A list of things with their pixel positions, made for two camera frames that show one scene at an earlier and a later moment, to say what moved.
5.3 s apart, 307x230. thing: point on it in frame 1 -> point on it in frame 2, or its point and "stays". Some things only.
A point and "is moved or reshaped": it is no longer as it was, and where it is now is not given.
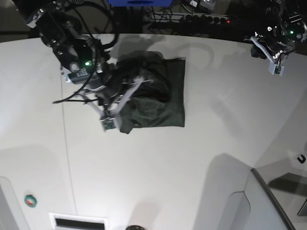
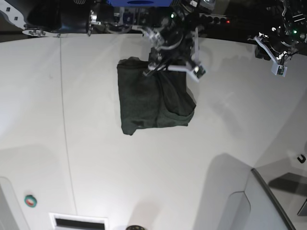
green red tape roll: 30,201 stays
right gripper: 276,41 stays
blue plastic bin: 140,3 stays
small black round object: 135,227 stays
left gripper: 115,95 -> 177,45
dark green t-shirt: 159,102 is moved or reshaped
